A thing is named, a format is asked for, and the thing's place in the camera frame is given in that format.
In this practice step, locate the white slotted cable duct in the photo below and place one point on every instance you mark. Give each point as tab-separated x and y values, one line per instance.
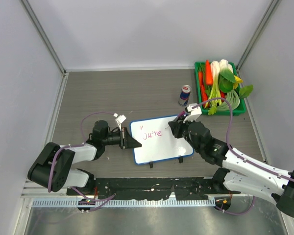
81	203

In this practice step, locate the magenta capped marker pen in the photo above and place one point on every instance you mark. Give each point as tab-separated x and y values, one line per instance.
179	115

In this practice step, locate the pale green toy beans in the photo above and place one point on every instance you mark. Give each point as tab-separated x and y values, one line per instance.
233	99

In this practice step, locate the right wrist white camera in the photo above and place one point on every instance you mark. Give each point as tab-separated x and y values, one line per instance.
192	113

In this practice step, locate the blue framed whiteboard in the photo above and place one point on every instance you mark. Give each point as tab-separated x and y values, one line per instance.
157	140

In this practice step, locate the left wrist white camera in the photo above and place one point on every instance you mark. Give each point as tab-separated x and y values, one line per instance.
119	119

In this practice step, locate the green toy leafy vegetable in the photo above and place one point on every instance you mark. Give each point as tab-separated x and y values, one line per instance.
228	82

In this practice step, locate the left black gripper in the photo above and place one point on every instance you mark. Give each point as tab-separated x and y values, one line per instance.
127	141

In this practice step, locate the green plastic tray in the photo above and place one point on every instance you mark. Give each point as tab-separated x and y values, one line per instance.
200	66

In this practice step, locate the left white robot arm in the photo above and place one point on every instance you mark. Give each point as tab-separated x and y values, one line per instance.
52	168

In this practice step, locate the small orange toy carrot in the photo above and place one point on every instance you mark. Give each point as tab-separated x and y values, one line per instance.
202	89

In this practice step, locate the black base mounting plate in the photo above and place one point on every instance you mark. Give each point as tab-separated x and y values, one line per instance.
185	188

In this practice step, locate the blue silver energy drink can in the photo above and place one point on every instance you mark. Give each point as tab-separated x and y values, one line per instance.
184	95

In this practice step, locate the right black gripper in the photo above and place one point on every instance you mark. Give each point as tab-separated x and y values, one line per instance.
176	127

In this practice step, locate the large orange toy carrot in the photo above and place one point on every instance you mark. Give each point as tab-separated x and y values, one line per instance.
208	74

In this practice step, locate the wrist white camera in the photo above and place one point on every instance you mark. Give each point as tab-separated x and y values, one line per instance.
192	113
119	119

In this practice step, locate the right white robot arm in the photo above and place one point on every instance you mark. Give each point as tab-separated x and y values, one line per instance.
237	171

